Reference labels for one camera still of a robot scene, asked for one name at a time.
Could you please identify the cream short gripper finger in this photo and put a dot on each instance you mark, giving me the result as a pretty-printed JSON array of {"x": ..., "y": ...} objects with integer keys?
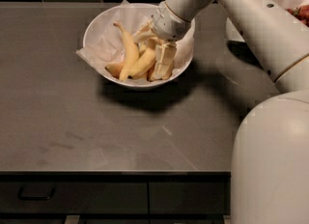
[{"x": 146, "y": 32}]

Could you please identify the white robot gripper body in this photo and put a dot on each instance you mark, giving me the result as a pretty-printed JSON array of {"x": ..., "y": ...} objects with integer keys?
[{"x": 169, "y": 24}]

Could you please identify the cream long gripper finger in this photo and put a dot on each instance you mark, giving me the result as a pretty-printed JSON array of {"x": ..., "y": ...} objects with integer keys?
[{"x": 165, "y": 54}]

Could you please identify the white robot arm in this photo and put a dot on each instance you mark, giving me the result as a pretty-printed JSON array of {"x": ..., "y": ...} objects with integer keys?
[{"x": 270, "y": 160}]

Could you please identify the white paper liner in banana bowl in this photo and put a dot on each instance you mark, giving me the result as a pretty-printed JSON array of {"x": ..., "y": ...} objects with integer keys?
[{"x": 120, "y": 44}]

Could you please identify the bottom yellow-orange banana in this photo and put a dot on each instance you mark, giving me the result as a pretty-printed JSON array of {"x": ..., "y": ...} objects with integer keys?
[{"x": 115, "y": 69}]

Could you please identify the white banana bowl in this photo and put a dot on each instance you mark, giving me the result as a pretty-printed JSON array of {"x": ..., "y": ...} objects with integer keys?
[{"x": 103, "y": 45}]

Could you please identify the white strawberry bowl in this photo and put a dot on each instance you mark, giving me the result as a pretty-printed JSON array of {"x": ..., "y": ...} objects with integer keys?
[{"x": 232, "y": 33}]

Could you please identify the pile of red strawberries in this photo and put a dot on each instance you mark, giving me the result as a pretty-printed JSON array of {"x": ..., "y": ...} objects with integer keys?
[{"x": 301, "y": 13}]

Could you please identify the right dark drawer front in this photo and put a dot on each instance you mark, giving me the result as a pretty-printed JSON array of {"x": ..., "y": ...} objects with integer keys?
[{"x": 189, "y": 198}]

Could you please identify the dark drawer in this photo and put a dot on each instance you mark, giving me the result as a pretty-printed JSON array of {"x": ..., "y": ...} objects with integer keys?
[
  {"x": 79, "y": 197},
  {"x": 189, "y": 198}
]

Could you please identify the left dark drawer front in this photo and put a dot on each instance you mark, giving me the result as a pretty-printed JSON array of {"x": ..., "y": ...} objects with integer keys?
[{"x": 79, "y": 197}]

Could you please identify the left black drawer handle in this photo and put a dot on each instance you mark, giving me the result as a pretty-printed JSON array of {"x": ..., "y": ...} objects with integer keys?
[{"x": 36, "y": 192}]

